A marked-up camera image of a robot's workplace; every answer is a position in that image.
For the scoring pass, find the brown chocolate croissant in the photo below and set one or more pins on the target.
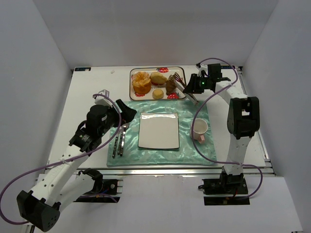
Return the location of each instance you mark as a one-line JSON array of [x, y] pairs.
[[170, 86]]

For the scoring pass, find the white square plate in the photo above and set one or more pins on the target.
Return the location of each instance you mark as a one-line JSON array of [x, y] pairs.
[[159, 131]]

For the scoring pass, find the silver spoon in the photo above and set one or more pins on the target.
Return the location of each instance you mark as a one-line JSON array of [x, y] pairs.
[[122, 139]]

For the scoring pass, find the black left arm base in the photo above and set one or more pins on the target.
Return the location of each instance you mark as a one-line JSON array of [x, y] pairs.
[[104, 190]]

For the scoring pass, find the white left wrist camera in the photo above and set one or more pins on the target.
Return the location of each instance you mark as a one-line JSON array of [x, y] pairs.
[[101, 99]]

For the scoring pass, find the pink mug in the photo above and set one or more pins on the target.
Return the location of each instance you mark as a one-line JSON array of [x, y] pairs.
[[199, 130]]

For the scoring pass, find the silver metal tongs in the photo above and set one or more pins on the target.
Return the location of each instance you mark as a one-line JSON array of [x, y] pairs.
[[180, 85]]

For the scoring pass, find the silver fork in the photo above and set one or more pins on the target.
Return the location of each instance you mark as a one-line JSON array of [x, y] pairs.
[[116, 142]]

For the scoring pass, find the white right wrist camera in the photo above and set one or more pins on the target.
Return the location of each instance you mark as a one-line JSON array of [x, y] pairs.
[[202, 70]]

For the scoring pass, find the small round yellow bun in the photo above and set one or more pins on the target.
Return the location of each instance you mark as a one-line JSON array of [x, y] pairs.
[[158, 94]]

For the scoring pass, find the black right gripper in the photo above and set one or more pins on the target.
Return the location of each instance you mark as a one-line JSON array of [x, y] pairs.
[[198, 83]]

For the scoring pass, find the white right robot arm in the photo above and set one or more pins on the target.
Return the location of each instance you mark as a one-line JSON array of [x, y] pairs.
[[242, 120]]

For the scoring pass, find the strawberry pattern tray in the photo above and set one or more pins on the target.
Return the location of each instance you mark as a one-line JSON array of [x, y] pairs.
[[166, 71]]

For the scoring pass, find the large orange muffin bread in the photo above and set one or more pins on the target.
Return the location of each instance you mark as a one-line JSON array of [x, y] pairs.
[[141, 82]]

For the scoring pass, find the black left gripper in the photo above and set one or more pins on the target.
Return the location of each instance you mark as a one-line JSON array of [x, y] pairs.
[[117, 115]]

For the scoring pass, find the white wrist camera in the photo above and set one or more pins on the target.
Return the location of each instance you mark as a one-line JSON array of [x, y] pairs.
[[202, 70], [101, 99]]

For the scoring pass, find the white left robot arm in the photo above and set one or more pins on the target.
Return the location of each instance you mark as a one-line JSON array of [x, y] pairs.
[[43, 204]]

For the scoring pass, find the aluminium table frame rail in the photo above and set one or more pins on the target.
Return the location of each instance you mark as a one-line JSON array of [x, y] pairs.
[[198, 171]]

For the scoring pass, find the oval sandwich bun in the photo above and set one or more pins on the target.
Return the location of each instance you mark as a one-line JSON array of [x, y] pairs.
[[158, 78]]

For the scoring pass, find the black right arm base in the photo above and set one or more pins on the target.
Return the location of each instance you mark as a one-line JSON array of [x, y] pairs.
[[216, 195]]

